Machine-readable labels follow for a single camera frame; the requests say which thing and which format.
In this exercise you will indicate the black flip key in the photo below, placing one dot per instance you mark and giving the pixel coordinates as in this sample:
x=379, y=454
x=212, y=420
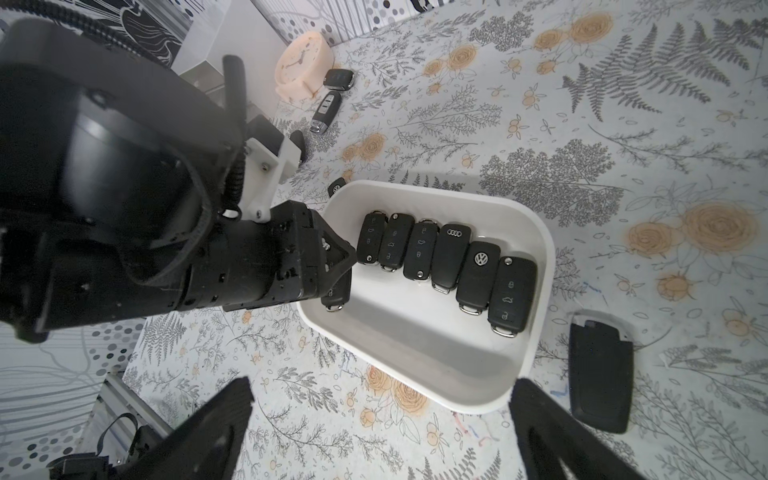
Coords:
x=335, y=186
x=395, y=241

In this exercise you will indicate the black key silver trim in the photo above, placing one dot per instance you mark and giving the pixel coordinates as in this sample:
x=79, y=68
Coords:
x=326, y=112

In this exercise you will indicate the white mini drawer cabinet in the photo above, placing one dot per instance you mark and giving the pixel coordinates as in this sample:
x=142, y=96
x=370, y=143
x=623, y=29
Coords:
x=232, y=28

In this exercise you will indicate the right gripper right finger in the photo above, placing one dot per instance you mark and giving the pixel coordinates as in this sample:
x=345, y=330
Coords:
x=551, y=441

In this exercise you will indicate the white rectangular storage box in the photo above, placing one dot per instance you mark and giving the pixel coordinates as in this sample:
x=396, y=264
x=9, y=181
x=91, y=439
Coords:
x=418, y=335

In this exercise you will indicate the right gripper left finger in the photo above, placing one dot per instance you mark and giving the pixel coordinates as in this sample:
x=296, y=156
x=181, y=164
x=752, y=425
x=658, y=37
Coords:
x=207, y=445

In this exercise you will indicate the flat black smart key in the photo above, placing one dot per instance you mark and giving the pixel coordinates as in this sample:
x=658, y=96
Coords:
x=601, y=373

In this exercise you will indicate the black car key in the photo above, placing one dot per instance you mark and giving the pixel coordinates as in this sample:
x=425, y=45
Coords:
x=450, y=249
x=339, y=294
x=338, y=79
x=477, y=277
x=419, y=253
x=512, y=296
x=370, y=237

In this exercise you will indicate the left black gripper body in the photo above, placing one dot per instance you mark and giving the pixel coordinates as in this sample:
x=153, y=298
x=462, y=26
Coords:
x=244, y=264

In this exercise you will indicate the peach round alarm clock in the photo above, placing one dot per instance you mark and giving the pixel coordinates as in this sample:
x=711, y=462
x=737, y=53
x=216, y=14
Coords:
x=302, y=67

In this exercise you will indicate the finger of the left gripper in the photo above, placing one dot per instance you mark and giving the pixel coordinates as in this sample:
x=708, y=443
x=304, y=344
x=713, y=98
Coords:
x=337, y=255

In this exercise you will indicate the black car key front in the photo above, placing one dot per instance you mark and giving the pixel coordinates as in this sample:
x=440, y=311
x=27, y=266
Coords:
x=512, y=296

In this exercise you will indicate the black car key by clock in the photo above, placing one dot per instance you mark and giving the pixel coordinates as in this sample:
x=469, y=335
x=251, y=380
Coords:
x=338, y=79

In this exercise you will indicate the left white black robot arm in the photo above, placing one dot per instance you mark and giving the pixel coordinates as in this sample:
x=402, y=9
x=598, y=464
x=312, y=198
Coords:
x=127, y=192

